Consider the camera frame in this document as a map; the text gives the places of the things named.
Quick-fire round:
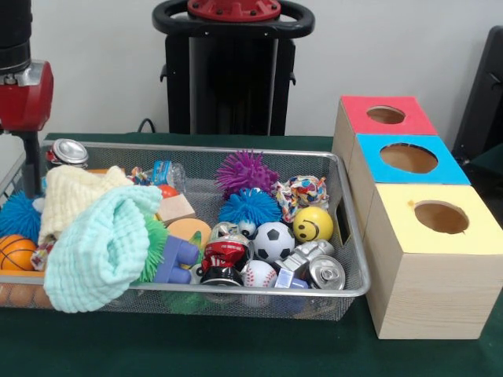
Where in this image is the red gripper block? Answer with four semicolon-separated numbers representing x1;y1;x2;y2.
0;60;55;199

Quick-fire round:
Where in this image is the cream knitted cloth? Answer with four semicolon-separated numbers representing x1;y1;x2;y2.
39;165;134;244

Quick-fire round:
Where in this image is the mint green knitted cloth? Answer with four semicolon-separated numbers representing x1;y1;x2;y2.
45;185;164;314

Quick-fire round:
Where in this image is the shallow clear mesh bin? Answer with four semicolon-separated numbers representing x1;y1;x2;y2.
0;141;373;321

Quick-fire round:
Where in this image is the wooden box with three holes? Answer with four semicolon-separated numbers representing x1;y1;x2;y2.
332;96;503;340

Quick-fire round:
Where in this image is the large blue toy brick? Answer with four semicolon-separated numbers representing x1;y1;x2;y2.
153;234;200;285

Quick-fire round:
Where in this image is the red crushed can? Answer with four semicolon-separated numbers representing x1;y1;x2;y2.
201;236;252;285

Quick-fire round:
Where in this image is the purple spiky toy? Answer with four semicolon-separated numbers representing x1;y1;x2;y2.
218;151;281;197

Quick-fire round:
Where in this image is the small blue spiky ball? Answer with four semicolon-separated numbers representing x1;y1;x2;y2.
218;188;284;229

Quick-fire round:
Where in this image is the white toy baseball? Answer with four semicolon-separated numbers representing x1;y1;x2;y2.
242;261;279;288

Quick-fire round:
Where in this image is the small soccer ball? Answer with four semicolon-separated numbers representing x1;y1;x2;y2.
254;222;296;262

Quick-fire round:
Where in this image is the dark green table cloth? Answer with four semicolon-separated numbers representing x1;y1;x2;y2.
0;132;503;377

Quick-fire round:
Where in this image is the crumpled silver can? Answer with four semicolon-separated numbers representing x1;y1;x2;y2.
275;240;336;277

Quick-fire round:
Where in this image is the yellow smiley ball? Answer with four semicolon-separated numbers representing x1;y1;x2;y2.
293;206;335;243

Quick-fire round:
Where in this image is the silver crushed can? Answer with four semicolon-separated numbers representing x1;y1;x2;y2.
308;255;347;291

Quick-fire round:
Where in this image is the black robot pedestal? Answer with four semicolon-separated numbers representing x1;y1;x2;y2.
152;0;315;136

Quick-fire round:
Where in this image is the colourful knotted rope ball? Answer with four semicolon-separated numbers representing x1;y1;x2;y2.
275;175;331;221

